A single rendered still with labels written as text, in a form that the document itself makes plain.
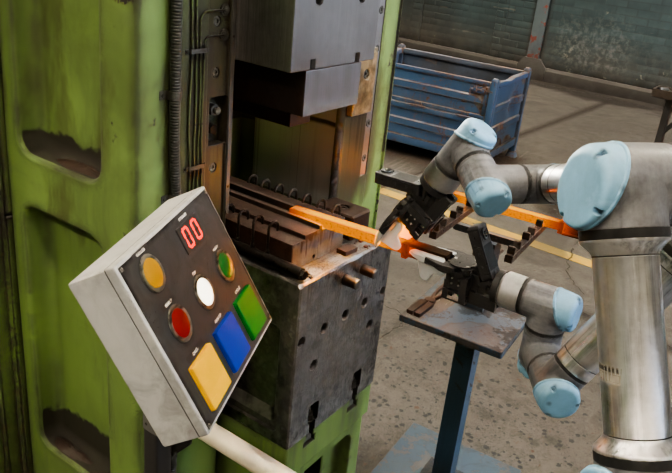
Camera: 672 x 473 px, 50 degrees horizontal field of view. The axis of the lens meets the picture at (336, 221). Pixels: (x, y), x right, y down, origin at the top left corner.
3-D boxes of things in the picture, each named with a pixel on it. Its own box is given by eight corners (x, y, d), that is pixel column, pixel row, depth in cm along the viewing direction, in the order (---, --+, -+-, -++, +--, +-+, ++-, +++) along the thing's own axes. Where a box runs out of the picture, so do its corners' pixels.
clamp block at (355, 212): (368, 232, 187) (371, 209, 184) (350, 241, 180) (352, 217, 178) (331, 218, 193) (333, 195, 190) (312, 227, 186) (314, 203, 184)
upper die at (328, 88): (357, 103, 164) (361, 61, 160) (302, 117, 148) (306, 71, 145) (222, 68, 185) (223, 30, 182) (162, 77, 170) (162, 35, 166)
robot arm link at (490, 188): (537, 190, 131) (515, 149, 139) (481, 191, 128) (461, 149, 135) (521, 220, 137) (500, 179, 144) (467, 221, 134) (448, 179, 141)
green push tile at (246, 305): (268, 318, 130) (250, 283, 128) (255, 340, 123) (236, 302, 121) (259, 321, 131) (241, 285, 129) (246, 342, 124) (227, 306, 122)
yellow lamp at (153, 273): (172, 284, 105) (172, 257, 103) (147, 295, 101) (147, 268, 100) (157, 277, 107) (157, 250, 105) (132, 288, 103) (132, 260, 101)
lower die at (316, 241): (341, 246, 177) (345, 214, 174) (290, 271, 162) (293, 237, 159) (217, 197, 199) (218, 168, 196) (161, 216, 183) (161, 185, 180)
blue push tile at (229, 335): (251, 347, 121) (231, 310, 119) (237, 372, 114) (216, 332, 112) (242, 350, 122) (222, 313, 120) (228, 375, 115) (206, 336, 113)
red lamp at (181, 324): (199, 333, 107) (199, 308, 106) (175, 346, 104) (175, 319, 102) (184, 325, 109) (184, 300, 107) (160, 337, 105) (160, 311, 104)
